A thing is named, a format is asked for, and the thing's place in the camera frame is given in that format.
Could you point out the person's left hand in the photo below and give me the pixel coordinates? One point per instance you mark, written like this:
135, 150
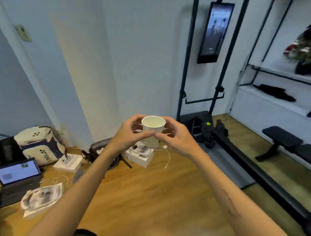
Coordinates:
125, 137

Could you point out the person's right hand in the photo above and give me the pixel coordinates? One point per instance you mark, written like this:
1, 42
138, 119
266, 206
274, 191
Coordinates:
182, 142

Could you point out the person's right thumb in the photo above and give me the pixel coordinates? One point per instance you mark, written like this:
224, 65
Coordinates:
163, 137

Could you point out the person's left thumb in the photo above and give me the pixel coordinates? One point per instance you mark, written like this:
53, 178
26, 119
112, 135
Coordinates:
145, 134

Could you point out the white paper cup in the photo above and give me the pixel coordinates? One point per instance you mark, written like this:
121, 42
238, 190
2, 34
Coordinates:
153, 126

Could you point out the person's right forearm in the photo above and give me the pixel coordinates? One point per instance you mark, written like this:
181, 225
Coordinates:
233, 197

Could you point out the black shoulder bag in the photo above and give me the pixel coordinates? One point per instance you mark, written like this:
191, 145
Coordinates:
97, 150

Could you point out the person's left forearm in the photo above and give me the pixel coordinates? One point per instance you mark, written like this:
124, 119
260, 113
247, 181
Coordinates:
73, 194

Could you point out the grey floor mat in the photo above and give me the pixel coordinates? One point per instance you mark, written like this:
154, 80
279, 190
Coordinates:
226, 165

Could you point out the flat white box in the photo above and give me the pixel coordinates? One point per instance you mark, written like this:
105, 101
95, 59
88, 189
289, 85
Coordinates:
68, 162

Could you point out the white and navy backpack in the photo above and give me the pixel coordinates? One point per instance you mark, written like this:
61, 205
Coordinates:
40, 144

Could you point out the black padded bench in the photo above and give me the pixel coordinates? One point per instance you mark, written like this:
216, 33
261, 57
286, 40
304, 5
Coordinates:
283, 138

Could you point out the black folded item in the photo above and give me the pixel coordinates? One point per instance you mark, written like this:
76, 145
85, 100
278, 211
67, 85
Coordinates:
274, 92

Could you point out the clear plastic bag with contents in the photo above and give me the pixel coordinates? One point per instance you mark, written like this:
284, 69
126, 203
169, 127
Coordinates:
41, 197

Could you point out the open laptop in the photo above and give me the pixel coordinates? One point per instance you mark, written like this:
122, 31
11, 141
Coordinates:
17, 177

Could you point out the black bag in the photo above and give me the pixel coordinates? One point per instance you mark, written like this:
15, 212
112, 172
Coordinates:
9, 150

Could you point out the potted plant with red decoration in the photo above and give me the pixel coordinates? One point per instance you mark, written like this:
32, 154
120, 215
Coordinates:
301, 51

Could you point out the black exercise machine frame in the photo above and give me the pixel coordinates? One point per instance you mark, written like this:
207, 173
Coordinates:
243, 163

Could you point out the white shelf unit black frame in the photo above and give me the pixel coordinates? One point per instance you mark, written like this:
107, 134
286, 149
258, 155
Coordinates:
267, 114

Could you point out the black wall-mounted screen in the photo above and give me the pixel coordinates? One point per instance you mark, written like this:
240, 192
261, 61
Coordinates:
215, 31

